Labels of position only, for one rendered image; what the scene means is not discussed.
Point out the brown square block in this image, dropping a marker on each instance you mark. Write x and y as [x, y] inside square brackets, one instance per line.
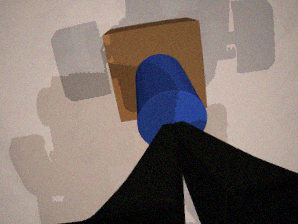
[127, 47]

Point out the dark blue cylinder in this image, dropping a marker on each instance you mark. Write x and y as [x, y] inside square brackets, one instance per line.
[165, 95]

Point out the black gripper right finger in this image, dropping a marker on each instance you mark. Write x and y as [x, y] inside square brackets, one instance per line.
[229, 186]

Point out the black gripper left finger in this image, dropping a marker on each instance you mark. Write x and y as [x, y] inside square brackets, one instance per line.
[154, 192]

